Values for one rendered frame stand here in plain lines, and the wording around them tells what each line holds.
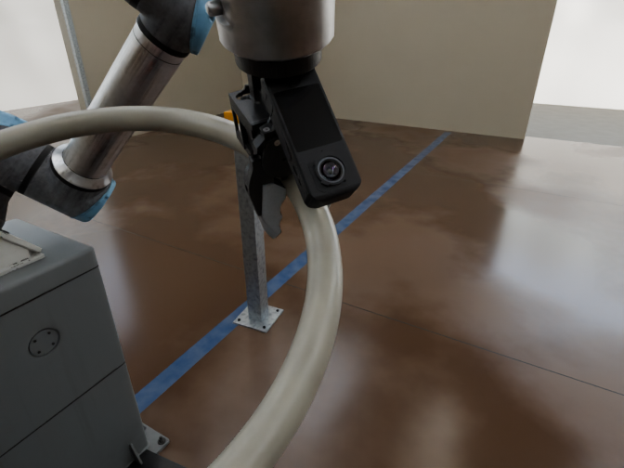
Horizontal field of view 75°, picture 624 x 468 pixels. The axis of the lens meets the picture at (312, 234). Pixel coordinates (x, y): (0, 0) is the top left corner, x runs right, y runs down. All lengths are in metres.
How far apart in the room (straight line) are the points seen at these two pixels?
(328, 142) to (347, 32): 6.60
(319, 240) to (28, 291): 0.97
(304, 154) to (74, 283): 1.03
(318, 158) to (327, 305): 0.11
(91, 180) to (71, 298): 0.33
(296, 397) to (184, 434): 1.54
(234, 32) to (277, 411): 0.26
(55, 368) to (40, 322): 0.15
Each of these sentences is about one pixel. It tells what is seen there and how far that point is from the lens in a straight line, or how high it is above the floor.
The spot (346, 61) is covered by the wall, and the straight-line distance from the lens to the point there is 6.94.
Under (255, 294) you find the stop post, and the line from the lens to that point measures 2.12.
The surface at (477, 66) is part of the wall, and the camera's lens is 6.37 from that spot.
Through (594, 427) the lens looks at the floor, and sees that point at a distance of 2.08.
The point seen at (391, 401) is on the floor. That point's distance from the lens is 1.87.
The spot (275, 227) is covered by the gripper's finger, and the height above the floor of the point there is 1.20.
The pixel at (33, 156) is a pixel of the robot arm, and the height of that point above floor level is 1.10.
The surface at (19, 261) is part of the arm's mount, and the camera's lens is 1.27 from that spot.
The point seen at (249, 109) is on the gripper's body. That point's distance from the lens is 0.40.
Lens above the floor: 1.40
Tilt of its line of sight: 27 degrees down
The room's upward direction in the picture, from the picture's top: straight up
